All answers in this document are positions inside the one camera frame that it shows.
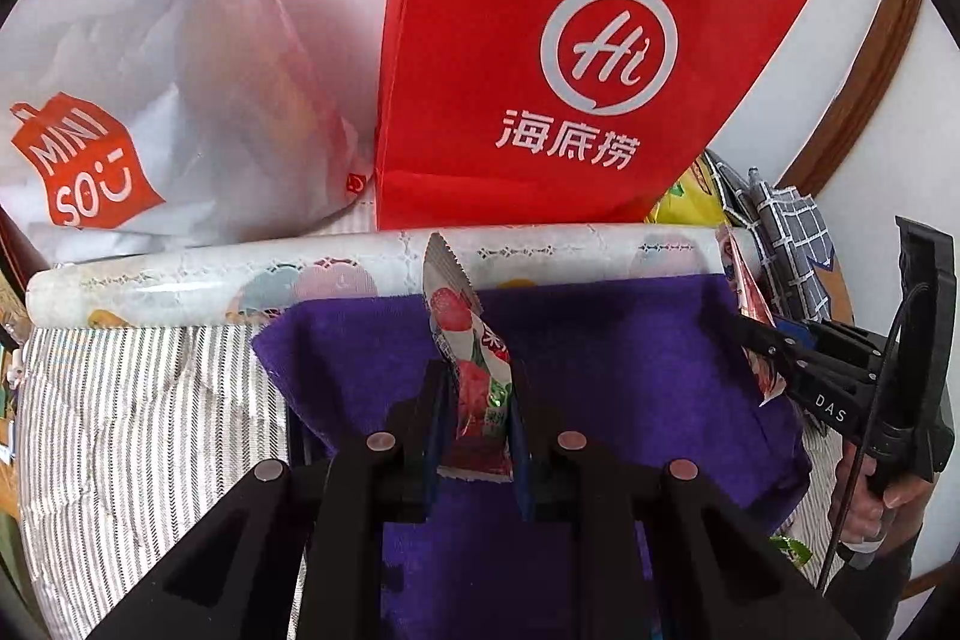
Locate blue checked cloth bag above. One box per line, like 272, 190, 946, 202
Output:
705, 149, 856, 326

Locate long pink snack packet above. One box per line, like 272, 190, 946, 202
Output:
716, 226, 788, 408

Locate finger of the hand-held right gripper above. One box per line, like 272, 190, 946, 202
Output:
731, 312, 880, 387
772, 317, 884, 359

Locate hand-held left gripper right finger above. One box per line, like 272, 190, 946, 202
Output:
510, 377, 863, 640

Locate black cable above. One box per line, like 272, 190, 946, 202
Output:
816, 281, 931, 596

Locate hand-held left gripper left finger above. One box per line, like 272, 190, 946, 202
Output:
90, 359, 458, 640

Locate wooden side table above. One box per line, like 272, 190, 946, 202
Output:
0, 302, 27, 536

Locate patterned paper roll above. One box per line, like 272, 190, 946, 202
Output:
26, 222, 740, 330

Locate red paper bag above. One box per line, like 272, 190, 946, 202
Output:
373, 0, 813, 232

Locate strawberry print snack packet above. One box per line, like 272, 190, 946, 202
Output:
421, 233, 518, 483

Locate brown wooden frame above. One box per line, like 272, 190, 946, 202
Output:
784, 0, 925, 202

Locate dark red box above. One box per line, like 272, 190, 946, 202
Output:
0, 206, 50, 292

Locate yellow green packet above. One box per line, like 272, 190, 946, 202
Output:
649, 154, 732, 229

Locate white plastic bag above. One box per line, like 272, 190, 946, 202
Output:
0, 0, 376, 266

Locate green snack packet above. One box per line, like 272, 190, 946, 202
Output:
771, 535, 812, 566

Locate purple cloth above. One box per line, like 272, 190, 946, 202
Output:
251, 274, 815, 640

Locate person's right hand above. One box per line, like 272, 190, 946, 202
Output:
836, 437, 931, 555

